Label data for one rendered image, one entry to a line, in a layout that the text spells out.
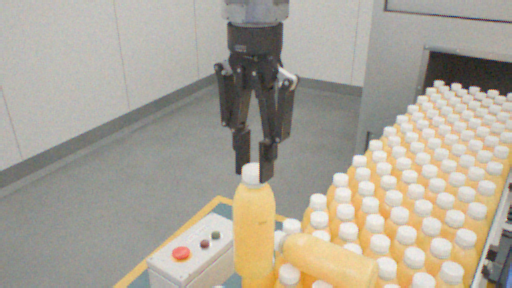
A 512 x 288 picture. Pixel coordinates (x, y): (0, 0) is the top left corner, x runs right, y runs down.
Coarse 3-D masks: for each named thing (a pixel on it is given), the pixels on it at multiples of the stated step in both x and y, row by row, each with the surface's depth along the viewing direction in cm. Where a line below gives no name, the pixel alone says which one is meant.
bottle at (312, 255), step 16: (288, 240) 78; (304, 240) 76; (320, 240) 76; (288, 256) 77; (304, 256) 74; (320, 256) 73; (336, 256) 72; (352, 256) 72; (304, 272) 76; (320, 272) 73; (336, 272) 71; (352, 272) 70; (368, 272) 69
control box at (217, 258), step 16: (208, 224) 91; (224, 224) 91; (176, 240) 86; (192, 240) 86; (208, 240) 86; (224, 240) 86; (160, 256) 82; (192, 256) 82; (208, 256) 82; (224, 256) 86; (160, 272) 80; (176, 272) 78; (192, 272) 78; (208, 272) 83; (224, 272) 88
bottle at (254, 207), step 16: (240, 192) 65; (256, 192) 64; (272, 192) 67; (240, 208) 65; (256, 208) 64; (272, 208) 66; (240, 224) 66; (256, 224) 65; (272, 224) 67; (240, 240) 67; (256, 240) 67; (272, 240) 69; (240, 256) 69; (256, 256) 68; (272, 256) 71; (240, 272) 71; (256, 272) 70
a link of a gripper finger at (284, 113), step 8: (288, 80) 53; (280, 88) 54; (288, 88) 54; (280, 96) 55; (288, 96) 55; (280, 104) 55; (288, 104) 56; (280, 112) 56; (288, 112) 57; (280, 120) 56; (288, 120) 57; (280, 128) 57; (288, 128) 58; (280, 136) 58
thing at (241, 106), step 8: (240, 72) 56; (240, 80) 57; (240, 88) 58; (240, 96) 59; (248, 96) 61; (240, 104) 60; (248, 104) 62; (232, 112) 61; (240, 112) 61; (232, 120) 62; (240, 120) 62; (232, 128) 62
